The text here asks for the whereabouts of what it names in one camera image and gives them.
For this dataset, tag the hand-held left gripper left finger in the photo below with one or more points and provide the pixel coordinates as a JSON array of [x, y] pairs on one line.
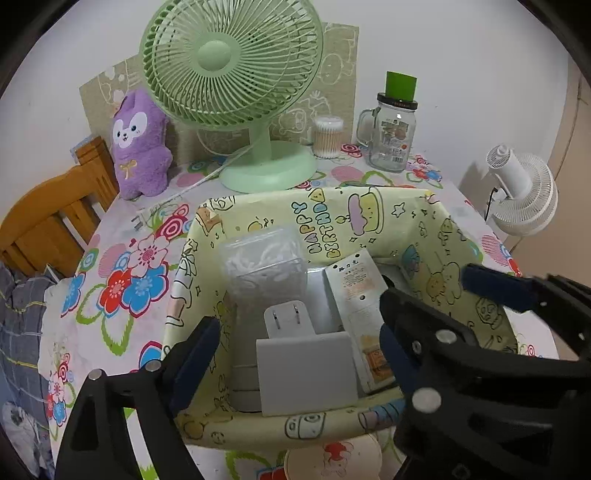
[[194, 364]]

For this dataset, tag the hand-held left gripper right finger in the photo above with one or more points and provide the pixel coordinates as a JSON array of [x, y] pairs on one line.
[[395, 355]]

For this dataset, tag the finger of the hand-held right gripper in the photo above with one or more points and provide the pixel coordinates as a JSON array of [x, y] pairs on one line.
[[498, 286]]

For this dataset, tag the white packet with orange print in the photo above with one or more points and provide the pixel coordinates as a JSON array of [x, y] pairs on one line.
[[355, 295]]

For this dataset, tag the white plug charger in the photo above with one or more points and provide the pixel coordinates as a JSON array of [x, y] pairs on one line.
[[304, 374]]

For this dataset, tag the yellow printed fabric storage box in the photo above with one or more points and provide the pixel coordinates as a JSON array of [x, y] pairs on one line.
[[415, 230]]

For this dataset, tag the clear plastic bag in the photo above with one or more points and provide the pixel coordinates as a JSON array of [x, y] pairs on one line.
[[263, 267]]

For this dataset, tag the white floor fan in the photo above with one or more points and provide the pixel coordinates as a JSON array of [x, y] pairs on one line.
[[526, 189]]

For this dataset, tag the floral tablecloth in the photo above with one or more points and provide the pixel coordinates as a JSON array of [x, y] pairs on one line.
[[138, 277]]

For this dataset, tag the round cream printed disc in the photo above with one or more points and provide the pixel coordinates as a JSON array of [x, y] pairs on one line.
[[332, 457]]

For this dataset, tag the beige door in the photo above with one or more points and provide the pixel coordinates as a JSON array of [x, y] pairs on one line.
[[577, 138]]

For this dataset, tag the grey plaid bedding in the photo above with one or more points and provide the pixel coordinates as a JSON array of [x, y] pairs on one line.
[[21, 332]]

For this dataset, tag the glass jar mug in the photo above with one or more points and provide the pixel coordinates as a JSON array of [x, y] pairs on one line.
[[390, 138]]

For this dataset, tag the white patterned cloth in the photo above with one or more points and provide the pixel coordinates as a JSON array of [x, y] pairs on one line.
[[18, 443]]

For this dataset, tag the wooden headboard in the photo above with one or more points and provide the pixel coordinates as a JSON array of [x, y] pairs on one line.
[[41, 207]]

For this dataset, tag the purple plush toy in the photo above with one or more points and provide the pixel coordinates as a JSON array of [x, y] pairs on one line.
[[138, 152]]

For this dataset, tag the green plastic cup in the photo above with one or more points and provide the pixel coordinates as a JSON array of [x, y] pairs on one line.
[[400, 85]]

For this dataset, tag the cotton swab container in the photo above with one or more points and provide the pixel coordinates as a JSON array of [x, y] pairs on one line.
[[328, 138]]

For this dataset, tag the green desk fan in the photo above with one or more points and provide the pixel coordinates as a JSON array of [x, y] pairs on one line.
[[212, 55]]

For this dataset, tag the beige printed wall poster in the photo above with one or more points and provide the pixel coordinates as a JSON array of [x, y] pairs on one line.
[[339, 60]]

